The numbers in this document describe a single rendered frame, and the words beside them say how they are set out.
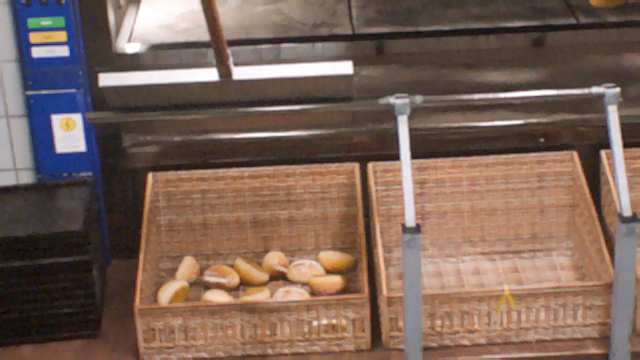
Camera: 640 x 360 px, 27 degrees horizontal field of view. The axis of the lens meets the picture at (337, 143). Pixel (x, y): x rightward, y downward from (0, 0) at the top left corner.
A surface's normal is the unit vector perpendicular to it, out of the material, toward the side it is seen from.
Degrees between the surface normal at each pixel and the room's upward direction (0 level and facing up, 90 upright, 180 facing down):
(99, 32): 90
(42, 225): 0
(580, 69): 70
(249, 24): 0
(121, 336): 0
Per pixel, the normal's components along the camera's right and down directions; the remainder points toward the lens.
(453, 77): 0.02, 0.08
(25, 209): -0.04, -0.91
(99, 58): 0.04, 0.42
